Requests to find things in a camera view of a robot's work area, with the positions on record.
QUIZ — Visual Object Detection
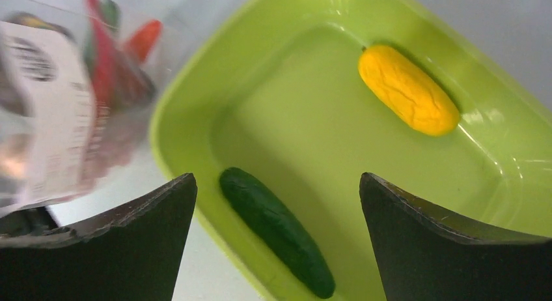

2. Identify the yellow corn cob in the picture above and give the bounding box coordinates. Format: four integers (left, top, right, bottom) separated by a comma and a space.
357, 44, 460, 137

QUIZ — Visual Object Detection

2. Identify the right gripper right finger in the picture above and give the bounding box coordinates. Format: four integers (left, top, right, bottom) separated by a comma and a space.
359, 173, 551, 300

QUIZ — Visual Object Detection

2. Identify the orange carrot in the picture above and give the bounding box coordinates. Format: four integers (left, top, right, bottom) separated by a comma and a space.
123, 19, 163, 63

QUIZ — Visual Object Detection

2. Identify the long green cucumber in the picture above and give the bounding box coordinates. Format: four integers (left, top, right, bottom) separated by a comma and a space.
100, 0, 120, 33

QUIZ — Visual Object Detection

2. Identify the short dark green cucumber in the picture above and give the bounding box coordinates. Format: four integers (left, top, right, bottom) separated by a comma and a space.
219, 167, 336, 299

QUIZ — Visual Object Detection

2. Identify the lime green plastic basin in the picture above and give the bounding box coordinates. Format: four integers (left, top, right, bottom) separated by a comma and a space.
150, 0, 551, 300

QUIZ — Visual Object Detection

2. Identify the clear zip bag orange zipper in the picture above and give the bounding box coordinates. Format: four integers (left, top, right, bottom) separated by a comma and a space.
1, 0, 185, 216

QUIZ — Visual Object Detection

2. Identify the red chili pepper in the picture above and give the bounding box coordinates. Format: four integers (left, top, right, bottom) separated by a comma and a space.
83, 0, 118, 109

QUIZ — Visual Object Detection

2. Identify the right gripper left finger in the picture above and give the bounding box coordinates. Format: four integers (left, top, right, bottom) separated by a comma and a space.
1, 173, 197, 300

